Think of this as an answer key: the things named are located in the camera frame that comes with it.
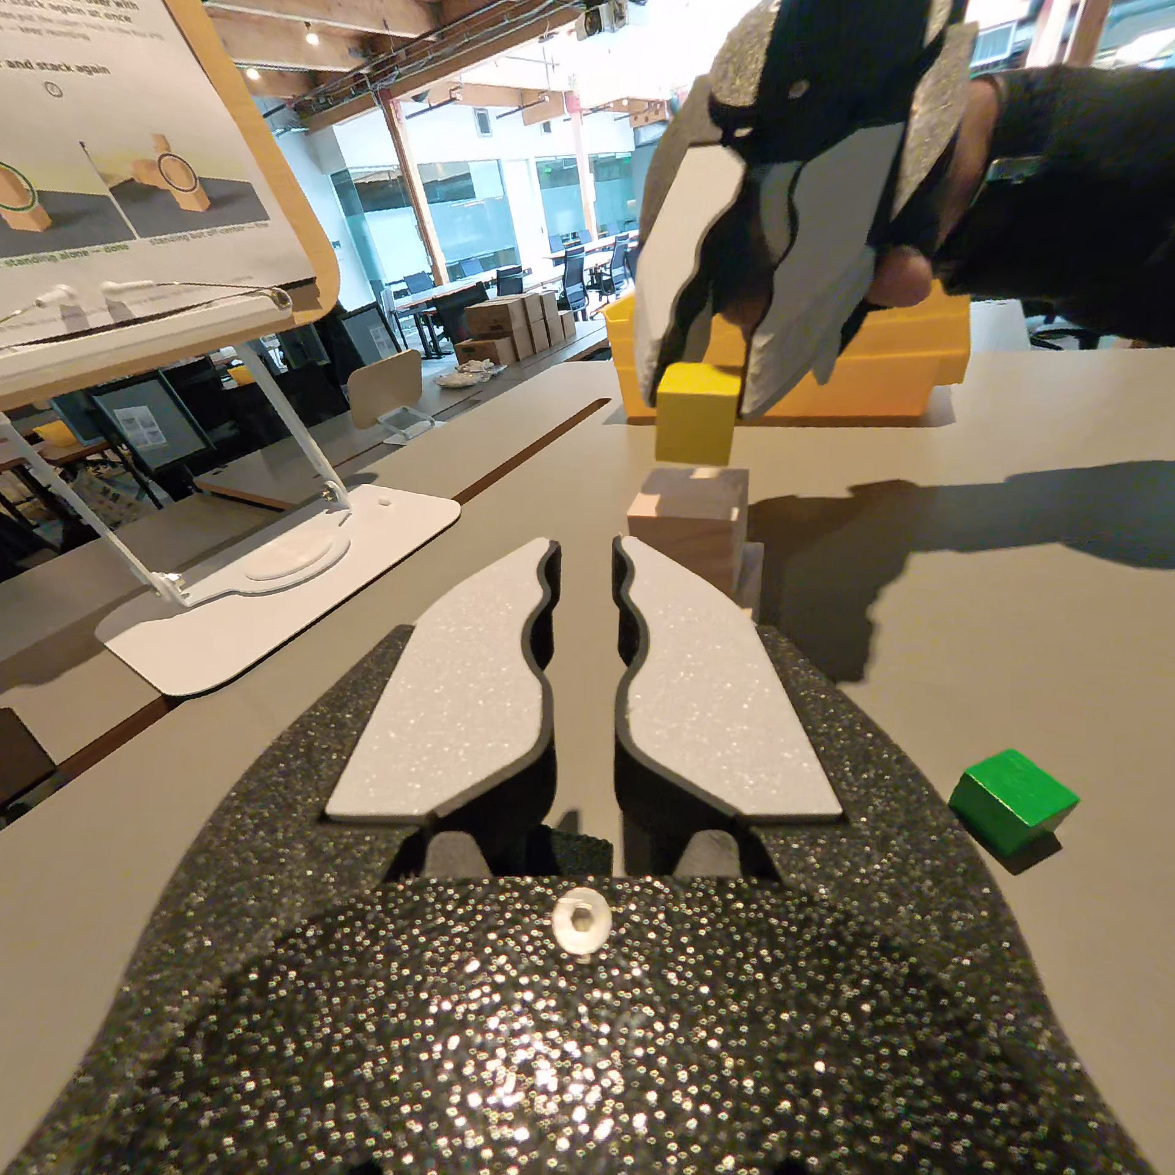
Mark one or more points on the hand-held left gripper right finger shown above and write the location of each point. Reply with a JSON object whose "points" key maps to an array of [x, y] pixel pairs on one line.
{"points": [[716, 716]]}

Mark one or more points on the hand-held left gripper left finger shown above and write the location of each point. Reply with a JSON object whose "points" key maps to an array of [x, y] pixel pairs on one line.
{"points": [[460, 698]]}

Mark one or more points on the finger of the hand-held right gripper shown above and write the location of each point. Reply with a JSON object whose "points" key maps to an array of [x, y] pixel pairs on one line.
{"points": [[827, 257], [675, 238]]}

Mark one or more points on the yellow wooden cube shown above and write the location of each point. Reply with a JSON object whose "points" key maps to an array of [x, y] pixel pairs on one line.
{"points": [[697, 423]]}

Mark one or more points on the person's right hand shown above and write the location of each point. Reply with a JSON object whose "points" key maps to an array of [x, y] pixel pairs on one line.
{"points": [[1000, 220]]}

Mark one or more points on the black office chair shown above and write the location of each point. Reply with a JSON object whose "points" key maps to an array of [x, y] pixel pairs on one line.
{"points": [[614, 266], [572, 275]]}

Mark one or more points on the yellow plastic bin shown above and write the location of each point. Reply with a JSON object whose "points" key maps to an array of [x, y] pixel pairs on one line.
{"points": [[880, 367]]}

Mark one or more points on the stack of cardboard boxes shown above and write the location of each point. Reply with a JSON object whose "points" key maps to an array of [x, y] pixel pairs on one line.
{"points": [[513, 325]]}

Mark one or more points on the white document stand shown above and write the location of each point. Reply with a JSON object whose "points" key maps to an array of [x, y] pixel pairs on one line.
{"points": [[275, 568]]}

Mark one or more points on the ceiling mounted device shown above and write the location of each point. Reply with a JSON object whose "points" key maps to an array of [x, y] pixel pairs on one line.
{"points": [[602, 17]]}

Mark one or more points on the white crumpled paper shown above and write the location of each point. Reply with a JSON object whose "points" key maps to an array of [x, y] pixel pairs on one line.
{"points": [[471, 375]]}

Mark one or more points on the green wooden cube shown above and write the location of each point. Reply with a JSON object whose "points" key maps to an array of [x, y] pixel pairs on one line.
{"points": [[1009, 799]]}

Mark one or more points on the black framed sign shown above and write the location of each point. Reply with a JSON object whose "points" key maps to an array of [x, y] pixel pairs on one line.
{"points": [[151, 426], [371, 332]]}

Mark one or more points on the small wooden board stand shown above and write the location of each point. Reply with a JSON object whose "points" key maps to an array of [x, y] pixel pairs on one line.
{"points": [[386, 386]]}

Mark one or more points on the black flat panel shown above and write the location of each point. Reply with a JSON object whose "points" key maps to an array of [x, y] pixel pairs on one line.
{"points": [[19, 762]]}

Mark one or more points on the wooden instruction board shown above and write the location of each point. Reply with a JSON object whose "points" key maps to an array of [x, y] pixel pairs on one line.
{"points": [[137, 137]]}

